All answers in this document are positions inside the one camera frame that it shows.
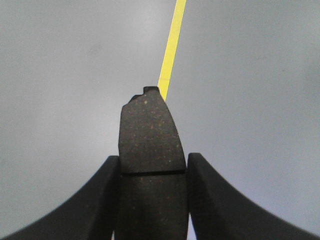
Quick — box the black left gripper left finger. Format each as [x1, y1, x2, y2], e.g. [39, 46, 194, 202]
[6, 156, 121, 240]

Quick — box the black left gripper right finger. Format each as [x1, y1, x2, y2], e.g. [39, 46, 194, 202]
[187, 153, 319, 240]

